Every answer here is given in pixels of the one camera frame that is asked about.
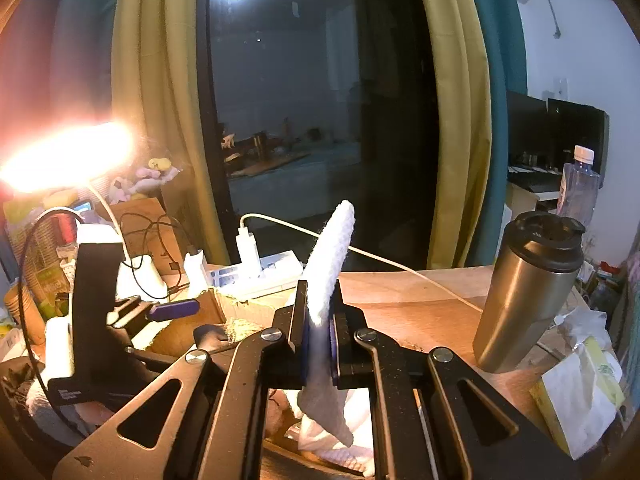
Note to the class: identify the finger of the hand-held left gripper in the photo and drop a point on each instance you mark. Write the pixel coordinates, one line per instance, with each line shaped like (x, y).
(215, 335)
(172, 309)

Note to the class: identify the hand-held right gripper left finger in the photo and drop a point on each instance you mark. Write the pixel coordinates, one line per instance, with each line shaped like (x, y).
(301, 355)

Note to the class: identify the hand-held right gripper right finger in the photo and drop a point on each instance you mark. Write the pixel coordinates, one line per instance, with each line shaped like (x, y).
(333, 355)

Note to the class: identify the cardboard box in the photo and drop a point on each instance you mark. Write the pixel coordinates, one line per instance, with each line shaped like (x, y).
(212, 307)

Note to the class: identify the white sock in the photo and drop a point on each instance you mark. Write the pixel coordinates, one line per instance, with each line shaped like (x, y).
(332, 255)

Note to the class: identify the white desk lamp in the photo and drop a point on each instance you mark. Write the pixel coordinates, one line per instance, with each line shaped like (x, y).
(147, 275)

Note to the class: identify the white power adapter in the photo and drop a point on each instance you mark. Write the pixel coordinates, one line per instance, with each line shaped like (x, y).
(195, 266)

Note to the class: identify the brown paper bag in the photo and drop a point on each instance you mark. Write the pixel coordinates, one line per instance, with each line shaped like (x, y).
(155, 240)

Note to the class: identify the stack of paper cups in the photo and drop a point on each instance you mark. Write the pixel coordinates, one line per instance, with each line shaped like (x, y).
(22, 310)

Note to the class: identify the white paper towel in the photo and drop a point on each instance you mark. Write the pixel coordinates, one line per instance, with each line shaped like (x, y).
(357, 425)

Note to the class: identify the white power strip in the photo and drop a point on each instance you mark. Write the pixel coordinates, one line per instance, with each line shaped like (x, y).
(267, 272)

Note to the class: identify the yellow red package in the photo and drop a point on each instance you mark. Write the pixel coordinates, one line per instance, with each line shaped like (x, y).
(64, 227)

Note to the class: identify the white charger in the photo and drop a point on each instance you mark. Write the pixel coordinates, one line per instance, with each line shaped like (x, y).
(246, 246)

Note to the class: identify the beige knit cloth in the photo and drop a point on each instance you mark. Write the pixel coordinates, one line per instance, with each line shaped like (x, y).
(45, 400)

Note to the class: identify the pastel plush toy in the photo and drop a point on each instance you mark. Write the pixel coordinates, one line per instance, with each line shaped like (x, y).
(150, 170)

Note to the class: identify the stainless steel tumbler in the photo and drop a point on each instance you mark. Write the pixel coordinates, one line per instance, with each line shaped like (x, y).
(525, 300)

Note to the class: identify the yellow curtain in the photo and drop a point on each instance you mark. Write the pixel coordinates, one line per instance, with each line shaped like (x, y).
(150, 85)
(460, 110)

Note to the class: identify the teal curtain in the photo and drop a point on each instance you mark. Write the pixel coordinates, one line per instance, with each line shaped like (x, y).
(502, 85)
(80, 60)

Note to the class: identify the yellow tissue pack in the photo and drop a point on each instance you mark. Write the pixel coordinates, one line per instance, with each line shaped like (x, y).
(585, 400)

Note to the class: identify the dark glass window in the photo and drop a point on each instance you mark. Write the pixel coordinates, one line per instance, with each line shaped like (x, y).
(320, 85)

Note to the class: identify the clear water bottle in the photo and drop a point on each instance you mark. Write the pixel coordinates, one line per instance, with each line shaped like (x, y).
(580, 190)

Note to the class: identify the black monitor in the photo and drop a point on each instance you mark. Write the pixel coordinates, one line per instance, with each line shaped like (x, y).
(575, 135)

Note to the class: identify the white wall socket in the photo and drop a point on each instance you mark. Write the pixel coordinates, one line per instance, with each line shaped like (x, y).
(562, 88)

